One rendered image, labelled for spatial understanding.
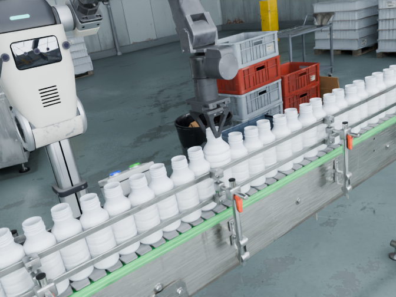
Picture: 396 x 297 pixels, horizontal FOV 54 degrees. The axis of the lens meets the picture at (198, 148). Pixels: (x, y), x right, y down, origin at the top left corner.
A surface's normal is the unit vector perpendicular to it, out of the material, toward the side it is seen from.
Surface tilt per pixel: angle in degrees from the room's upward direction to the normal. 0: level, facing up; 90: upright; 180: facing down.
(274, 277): 0
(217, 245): 90
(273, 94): 90
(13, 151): 89
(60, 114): 90
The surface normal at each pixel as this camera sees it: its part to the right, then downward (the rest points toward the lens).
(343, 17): -0.81, 0.32
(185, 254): 0.60, 0.21
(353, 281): -0.14, -0.92
